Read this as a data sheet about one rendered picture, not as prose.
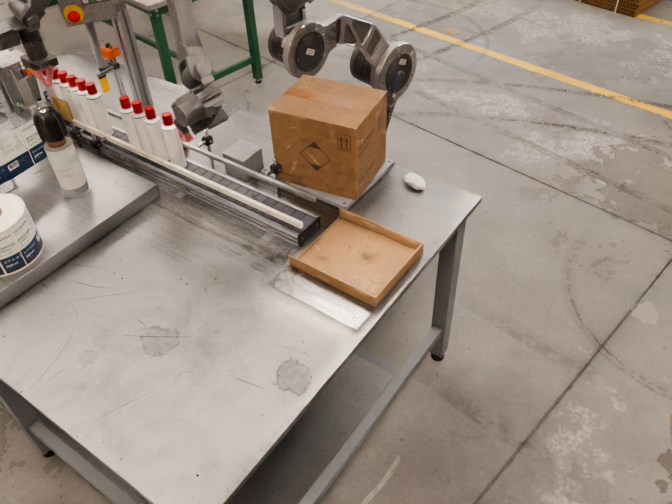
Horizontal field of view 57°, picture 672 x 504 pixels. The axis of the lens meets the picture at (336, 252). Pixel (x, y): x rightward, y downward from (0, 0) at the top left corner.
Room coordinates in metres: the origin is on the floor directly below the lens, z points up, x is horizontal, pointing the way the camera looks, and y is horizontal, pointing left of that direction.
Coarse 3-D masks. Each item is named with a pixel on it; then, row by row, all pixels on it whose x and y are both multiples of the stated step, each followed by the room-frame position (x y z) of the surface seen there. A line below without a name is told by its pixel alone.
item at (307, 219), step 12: (84, 132) 1.99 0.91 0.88; (120, 132) 1.98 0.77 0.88; (108, 144) 1.91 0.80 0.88; (168, 168) 1.74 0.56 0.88; (192, 168) 1.73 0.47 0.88; (204, 168) 1.73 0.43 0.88; (192, 180) 1.66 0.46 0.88; (216, 180) 1.66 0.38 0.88; (228, 180) 1.65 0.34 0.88; (216, 192) 1.59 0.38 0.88; (240, 192) 1.58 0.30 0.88; (252, 192) 1.58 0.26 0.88; (240, 204) 1.52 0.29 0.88; (264, 204) 1.52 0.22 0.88; (276, 204) 1.51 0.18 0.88; (264, 216) 1.46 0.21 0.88; (300, 216) 1.45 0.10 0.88; (312, 216) 1.45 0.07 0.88
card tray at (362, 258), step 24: (360, 216) 1.45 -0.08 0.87; (336, 240) 1.38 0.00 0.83; (360, 240) 1.38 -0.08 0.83; (384, 240) 1.37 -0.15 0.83; (408, 240) 1.34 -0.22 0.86; (312, 264) 1.28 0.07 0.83; (336, 264) 1.28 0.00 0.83; (360, 264) 1.27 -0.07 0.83; (384, 264) 1.27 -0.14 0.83; (408, 264) 1.25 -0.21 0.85; (360, 288) 1.18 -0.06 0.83; (384, 288) 1.14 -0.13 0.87
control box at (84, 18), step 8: (64, 0) 1.97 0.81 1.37; (72, 0) 1.98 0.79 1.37; (80, 0) 1.99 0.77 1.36; (112, 0) 2.02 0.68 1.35; (64, 8) 1.97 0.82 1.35; (72, 8) 1.98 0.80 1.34; (80, 8) 1.98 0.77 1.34; (88, 8) 1.99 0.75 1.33; (96, 8) 2.00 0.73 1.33; (104, 8) 2.01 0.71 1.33; (112, 8) 2.01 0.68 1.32; (64, 16) 1.97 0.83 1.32; (80, 16) 1.98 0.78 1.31; (88, 16) 1.99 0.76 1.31; (96, 16) 2.00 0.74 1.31; (104, 16) 2.01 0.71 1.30; (112, 16) 2.01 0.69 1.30; (72, 24) 1.97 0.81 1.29; (80, 24) 1.99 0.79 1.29
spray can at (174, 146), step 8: (168, 112) 1.75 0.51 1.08; (168, 120) 1.73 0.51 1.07; (168, 128) 1.72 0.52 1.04; (168, 136) 1.72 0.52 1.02; (176, 136) 1.73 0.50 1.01; (168, 144) 1.72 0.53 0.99; (176, 144) 1.73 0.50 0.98; (168, 152) 1.73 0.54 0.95; (176, 152) 1.72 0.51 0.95; (176, 160) 1.72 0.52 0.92; (184, 160) 1.74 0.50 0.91; (184, 168) 1.73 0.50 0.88
